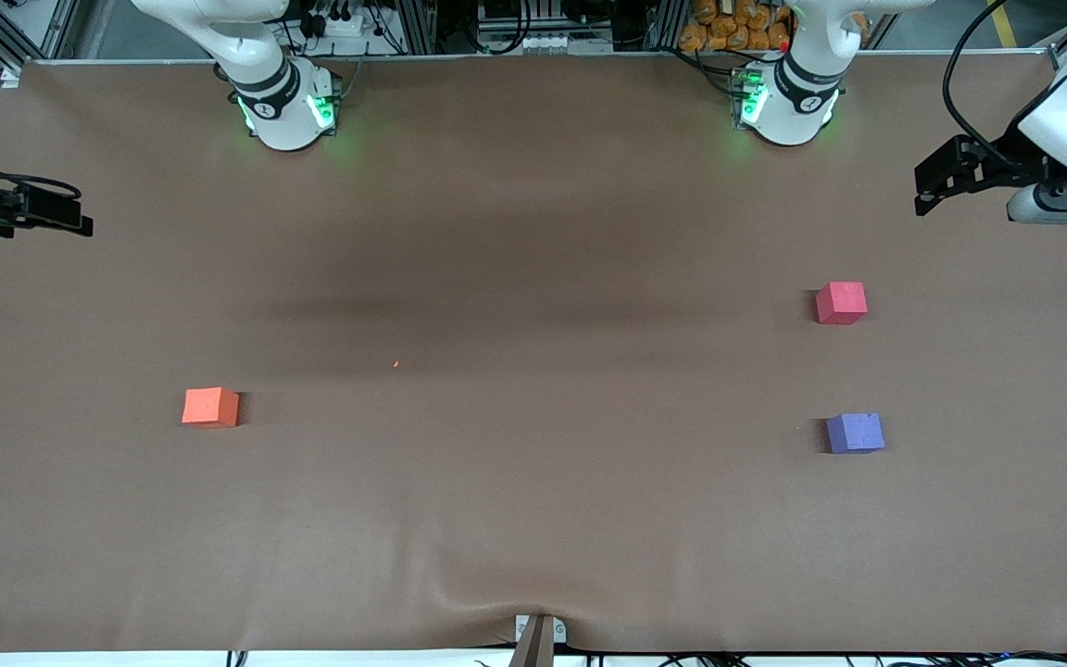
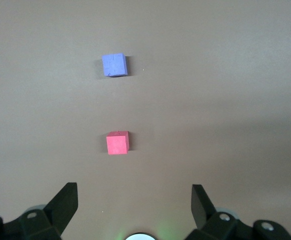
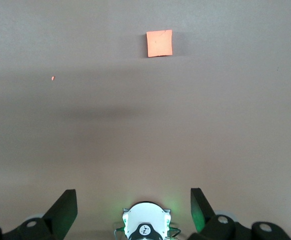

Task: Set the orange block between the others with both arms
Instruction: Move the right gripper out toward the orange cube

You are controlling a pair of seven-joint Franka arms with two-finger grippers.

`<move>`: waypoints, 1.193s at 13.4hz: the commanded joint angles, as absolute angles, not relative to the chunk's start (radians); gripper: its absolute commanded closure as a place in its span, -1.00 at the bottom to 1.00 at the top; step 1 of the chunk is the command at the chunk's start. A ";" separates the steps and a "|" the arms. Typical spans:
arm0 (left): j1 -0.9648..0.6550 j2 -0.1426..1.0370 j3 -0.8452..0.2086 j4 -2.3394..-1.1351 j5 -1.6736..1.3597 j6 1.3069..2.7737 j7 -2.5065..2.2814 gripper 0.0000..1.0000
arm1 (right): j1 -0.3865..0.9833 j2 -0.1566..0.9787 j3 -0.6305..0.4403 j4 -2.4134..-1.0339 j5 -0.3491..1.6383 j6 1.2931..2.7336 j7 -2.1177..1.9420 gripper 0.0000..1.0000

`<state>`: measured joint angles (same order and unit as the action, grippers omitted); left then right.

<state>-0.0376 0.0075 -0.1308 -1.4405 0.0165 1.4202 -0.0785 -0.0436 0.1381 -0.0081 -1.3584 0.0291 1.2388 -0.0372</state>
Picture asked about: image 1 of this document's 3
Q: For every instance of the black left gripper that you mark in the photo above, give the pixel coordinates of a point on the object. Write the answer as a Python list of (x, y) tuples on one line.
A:
[(1015, 163)]

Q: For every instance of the orange foam block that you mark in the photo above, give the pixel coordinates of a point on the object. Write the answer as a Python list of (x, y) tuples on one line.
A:
[(209, 408)]

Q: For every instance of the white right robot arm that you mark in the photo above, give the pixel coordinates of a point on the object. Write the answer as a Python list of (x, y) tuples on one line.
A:
[(279, 111)]

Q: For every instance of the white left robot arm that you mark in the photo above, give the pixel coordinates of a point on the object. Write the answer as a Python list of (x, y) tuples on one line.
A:
[(788, 111)]

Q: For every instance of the red foam block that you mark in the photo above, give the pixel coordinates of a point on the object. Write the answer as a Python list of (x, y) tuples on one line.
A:
[(841, 304)]

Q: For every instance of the pile of orange items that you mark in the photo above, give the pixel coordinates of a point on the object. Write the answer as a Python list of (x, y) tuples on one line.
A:
[(737, 28)]

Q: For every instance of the purple foam block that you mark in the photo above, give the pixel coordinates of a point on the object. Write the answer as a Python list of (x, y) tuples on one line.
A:
[(856, 434)]

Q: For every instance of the white power strip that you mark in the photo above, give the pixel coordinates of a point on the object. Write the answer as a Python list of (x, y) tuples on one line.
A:
[(344, 25)]

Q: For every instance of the white terminal block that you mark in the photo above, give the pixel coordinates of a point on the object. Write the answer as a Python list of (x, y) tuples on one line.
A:
[(566, 42)]

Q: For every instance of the paper table cover sheet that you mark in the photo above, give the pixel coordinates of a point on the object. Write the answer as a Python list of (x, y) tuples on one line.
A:
[(533, 509)]

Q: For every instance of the brown wooden strip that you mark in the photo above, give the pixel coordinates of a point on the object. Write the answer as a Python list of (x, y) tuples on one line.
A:
[(533, 648)]

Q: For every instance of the aluminium frame post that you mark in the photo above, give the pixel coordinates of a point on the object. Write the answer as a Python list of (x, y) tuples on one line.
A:
[(418, 26), (666, 23)]

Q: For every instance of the grey metal bracket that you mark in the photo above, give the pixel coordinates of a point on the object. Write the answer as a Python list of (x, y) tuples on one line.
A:
[(559, 632)]

